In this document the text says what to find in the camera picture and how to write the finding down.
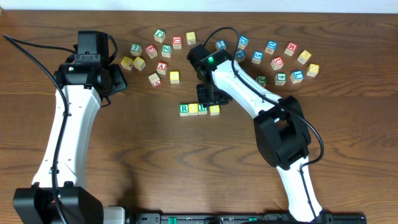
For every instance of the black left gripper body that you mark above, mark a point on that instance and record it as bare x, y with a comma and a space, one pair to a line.
117, 80

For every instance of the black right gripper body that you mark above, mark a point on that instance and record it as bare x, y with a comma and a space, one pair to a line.
211, 95

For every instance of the green B wooden block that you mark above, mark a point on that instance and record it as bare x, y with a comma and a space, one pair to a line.
202, 110

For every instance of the yellow O block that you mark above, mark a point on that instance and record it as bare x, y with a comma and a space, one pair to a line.
193, 109
214, 110

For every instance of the green R wooden block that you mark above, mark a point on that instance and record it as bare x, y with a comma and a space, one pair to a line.
184, 109

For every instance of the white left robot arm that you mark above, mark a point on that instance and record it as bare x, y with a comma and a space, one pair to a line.
58, 192

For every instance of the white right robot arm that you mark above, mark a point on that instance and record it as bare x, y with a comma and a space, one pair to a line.
282, 133

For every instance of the yellow K wooden block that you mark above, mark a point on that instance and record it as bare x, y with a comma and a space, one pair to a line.
127, 63

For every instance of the yellow C wooden block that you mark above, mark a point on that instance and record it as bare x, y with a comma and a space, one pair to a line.
139, 63

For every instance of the green 7 wooden block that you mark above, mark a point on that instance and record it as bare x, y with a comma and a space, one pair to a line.
136, 50

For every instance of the tilted red A block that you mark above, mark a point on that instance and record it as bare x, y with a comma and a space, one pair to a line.
154, 80

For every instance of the yellow S wooden block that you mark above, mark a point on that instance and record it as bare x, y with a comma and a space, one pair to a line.
174, 77

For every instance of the red E wooden block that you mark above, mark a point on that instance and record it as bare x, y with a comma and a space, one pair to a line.
151, 51

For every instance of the red A upright block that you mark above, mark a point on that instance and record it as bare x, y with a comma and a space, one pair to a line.
161, 68

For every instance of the blue P wooden block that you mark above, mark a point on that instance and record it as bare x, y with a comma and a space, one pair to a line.
240, 56

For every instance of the blue 2 wooden block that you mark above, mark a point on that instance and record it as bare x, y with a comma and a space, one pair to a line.
220, 44

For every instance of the green J lower block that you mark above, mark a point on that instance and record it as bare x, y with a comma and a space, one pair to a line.
261, 80

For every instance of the green Z wooden block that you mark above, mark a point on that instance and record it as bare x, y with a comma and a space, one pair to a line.
166, 51

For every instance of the yellow top wooden block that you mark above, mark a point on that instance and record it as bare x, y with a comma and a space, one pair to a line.
191, 38

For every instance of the red U wooden block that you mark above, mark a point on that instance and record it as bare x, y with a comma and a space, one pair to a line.
177, 42

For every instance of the blue D left block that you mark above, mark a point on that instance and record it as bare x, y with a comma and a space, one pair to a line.
243, 42

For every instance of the blue d block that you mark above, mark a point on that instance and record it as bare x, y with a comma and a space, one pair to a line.
270, 47
243, 42

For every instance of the blue 5 wooden block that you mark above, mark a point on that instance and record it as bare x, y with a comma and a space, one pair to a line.
257, 57

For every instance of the green J wooden block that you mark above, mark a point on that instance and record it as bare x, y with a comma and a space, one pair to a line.
159, 35

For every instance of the green 4 wooden block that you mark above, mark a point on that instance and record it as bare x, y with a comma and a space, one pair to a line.
280, 78

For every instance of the red U right block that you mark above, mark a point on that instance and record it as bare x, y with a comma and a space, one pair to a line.
277, 63

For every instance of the blue D right block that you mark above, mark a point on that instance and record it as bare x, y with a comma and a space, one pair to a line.
270, 47

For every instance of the blue L right block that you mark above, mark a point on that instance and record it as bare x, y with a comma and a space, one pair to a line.
297, 76

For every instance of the red M wooden block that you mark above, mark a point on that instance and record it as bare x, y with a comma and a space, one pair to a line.
290, 49

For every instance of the yellow K right block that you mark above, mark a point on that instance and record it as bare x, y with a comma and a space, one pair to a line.
304, 57

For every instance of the yellow G wooden block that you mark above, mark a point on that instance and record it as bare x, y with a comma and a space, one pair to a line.
313, 70

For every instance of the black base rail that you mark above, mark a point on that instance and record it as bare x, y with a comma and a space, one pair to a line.
217, 218

